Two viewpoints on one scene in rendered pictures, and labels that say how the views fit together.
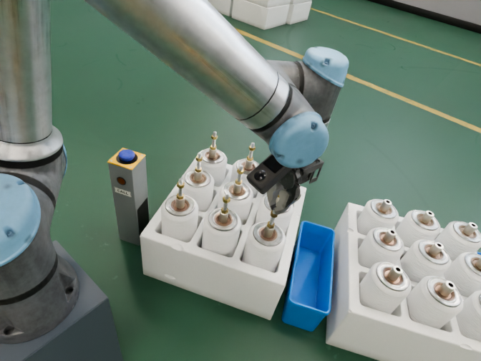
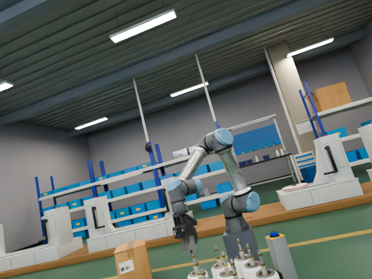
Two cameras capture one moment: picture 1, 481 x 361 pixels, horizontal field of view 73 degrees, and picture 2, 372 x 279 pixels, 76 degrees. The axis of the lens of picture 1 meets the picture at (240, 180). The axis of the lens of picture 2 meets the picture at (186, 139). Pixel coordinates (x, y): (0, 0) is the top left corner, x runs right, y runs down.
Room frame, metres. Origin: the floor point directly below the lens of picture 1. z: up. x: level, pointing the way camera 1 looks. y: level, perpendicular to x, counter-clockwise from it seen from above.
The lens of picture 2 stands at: (1.70, -0.42, 0.66)
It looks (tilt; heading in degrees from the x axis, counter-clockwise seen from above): 10 degrees up; 159
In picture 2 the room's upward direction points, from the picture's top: 14 degrees counter-clockwise
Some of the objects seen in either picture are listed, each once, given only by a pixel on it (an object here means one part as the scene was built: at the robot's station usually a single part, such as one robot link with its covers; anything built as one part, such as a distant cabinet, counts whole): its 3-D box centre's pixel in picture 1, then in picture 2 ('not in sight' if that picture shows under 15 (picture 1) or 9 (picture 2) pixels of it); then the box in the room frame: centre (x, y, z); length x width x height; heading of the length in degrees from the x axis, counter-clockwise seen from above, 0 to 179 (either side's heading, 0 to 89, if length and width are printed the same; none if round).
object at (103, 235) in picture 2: not in sight; (138, 211); (-1.98, -0.04, 0.45); 1.45 x 0.57 x 0.74; 57
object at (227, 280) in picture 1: (230, 228); not in sight; (0.67, 0.00, 0.09); 0.39 x 0.39 x 0.18; 80
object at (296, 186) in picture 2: not in sight; (294, 186); (-0.77, 1.77, 0.30); 0.30 x 0.30 x 0.04
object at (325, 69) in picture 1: (317, 84); (176, 190); (0.54, -0.10, 0.64); 0.09 x 0.08 x 0.11; 110
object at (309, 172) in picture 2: not in sight; (315, 174); (-2.27, 3.69, 0.19); 0.50 x 0.41 x 0.37; 152
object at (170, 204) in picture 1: (180, 205); (242, 257); (0.58, 0.14, 0.25); 0.08 x 0.08 x 0.01
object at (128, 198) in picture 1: (131, 200); (284, 269); (0.65, 0.30, 0.16); 0.07 x 0.07 x 0.31; 80
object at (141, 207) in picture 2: not in sight; (141, 207); (-4.83, 0.37, 0.36); 0.50 x 0.38 x 0.21; 148
